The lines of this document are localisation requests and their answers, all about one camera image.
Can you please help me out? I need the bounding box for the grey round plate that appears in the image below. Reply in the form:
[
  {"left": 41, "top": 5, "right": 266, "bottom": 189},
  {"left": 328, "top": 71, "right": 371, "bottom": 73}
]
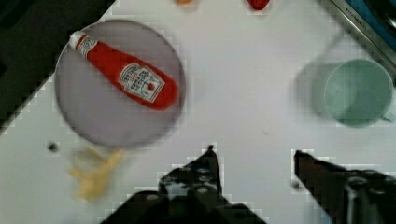
[{"left": 54, "top": 20, "right": 186, "bottom": 148}]

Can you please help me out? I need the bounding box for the red ketchup bottle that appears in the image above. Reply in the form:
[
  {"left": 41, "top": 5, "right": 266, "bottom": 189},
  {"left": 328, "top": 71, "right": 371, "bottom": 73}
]
[{"left": 68, "top": 31, "right": 179, "bottom": 111}]

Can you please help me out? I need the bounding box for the light green cup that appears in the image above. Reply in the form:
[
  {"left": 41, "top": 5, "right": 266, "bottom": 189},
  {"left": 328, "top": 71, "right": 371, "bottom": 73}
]
[{"left": 312, "top": 59, "right": 395, "bottom": 128}]

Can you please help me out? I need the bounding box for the silver blue toaster oven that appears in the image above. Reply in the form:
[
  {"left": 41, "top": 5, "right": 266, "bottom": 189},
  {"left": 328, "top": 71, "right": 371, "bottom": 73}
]
[{"left": 316, "top": 0, "right": 396, "bottom": 76}]

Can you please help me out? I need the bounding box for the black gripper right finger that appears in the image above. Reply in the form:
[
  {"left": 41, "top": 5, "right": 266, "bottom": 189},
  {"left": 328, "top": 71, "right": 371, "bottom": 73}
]
[{"left": 293, "top": 150, "right": 396, "bottom": 224}]

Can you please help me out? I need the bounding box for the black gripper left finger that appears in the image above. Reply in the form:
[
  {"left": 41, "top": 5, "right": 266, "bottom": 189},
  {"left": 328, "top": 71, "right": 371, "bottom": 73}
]
[{"left": 101, "top": 145, "right": 266, "bottom": 224}]

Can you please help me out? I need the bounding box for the orange slice toy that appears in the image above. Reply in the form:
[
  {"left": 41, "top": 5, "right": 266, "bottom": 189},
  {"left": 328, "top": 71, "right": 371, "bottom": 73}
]
[{"left": 175, "top": 0, "right": 192, "bottom": 4}]

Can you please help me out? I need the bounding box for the yellow banana peel toy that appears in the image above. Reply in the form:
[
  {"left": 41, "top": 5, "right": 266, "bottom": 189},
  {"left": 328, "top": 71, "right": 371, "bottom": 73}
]
[{"left": 69, "top": 148, "right": 124, "bottom": 201}]

